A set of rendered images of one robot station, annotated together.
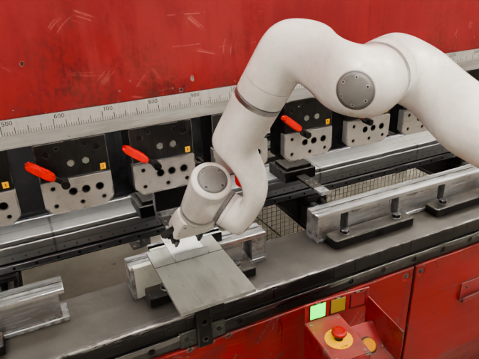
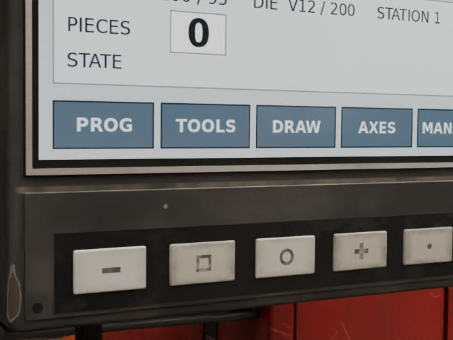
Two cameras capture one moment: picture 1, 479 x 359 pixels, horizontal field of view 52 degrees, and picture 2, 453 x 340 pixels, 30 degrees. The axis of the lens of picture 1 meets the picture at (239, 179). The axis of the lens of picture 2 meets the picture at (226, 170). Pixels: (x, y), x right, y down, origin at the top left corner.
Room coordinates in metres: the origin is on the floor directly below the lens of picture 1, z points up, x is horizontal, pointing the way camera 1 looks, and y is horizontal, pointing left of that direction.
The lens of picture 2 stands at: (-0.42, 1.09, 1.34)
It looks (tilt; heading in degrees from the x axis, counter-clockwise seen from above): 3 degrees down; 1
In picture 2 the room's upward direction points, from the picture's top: 1 degrees clockwise
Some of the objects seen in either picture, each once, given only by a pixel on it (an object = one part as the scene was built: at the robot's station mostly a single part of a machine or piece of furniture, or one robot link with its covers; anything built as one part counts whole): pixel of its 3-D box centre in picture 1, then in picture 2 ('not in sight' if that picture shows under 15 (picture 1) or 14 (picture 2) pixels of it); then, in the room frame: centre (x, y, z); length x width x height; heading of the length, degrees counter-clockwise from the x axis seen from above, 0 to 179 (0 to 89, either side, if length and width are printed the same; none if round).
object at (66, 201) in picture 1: (73, 169); not in sight; (1.02, 0.37, 1.26); 0.15 x 0.09 x 0.17; 115
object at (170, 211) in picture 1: (172, 197); not in sight; (1.11, 0.17, 1.13); 0.10 x 0.02 x 0.10; 115
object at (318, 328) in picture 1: (351, 340); not in sight; (0.99, -0.28, 0.75); 0.20 x 0.16 x 0.18; 110
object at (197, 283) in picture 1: (197, 271); not in sight; (0.98, 0.11, 1.00); 0.26 x 0.18 x 0.01; 25
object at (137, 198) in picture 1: (161, 210); not in sight; (1.26, 0.23, 1.01); 0.26 x 0.12 x 0.05; 25
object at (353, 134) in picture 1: (360, 112); not in sight; (1.35, -0.35, 1.26); 0.15 x 0.09 x 0.17; 115
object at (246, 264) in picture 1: (202, 281); not in sight; (1.08, 0.11, 0.89); 0.30 x 0.05 x 0.03; 115
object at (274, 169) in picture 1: (304, 175); not in sight; (1.47, -0.21, 1.01); 0.26 x 0.12 x 0.05; 25
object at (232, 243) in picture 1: (198, 258); not in sight; (1.14, 0.12, 0.92); 0.39 x 0.06 x 0.10; 115
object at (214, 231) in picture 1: (185, 242); not in sight; (1.12, 0.15, 0.98); 0.20 x 0.03 x 0.03; 115
